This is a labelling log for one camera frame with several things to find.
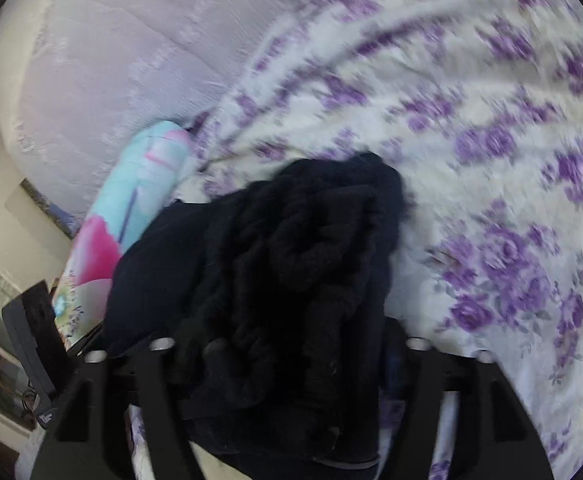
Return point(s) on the dark navy pants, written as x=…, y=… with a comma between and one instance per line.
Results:
x=296, y=260

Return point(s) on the purple floral bedsheet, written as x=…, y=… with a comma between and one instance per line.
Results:
x=471, y=85

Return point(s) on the folded teal pink floral quilt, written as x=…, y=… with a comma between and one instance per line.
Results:
x=146, y=175

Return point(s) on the white lace cover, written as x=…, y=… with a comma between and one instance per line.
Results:
x=96, y=60

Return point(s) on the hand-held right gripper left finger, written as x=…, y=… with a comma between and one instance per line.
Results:
x=156, y=385

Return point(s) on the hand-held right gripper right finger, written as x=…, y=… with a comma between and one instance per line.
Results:
x=395, y=370

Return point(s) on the blue printed cloth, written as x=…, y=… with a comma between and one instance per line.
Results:
x=56, y=215

